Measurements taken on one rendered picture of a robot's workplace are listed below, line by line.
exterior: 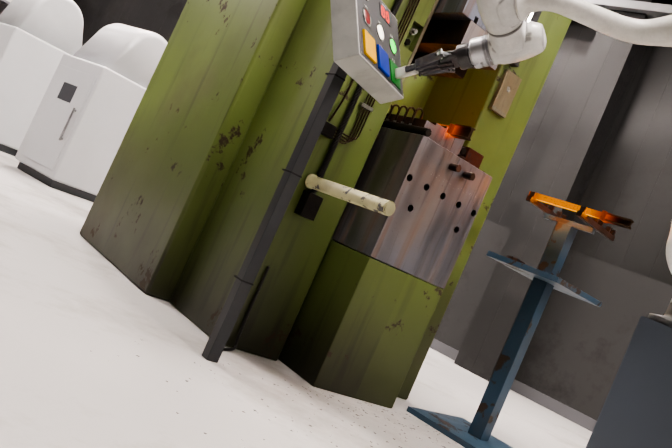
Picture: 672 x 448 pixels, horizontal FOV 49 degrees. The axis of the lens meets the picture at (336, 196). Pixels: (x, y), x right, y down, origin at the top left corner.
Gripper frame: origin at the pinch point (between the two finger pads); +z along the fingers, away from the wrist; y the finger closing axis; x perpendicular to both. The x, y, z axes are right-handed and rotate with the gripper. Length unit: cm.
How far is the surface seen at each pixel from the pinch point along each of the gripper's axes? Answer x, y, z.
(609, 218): -37, 72, -45
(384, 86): -5.5, -4.7, 5.7
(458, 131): -4.9, 44.3, -2.4
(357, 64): -5.6, -21.9, 6.8
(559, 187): 55, 338, 5
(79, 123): 107, 161, 292
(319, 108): -11.0, -11.9, 24.0
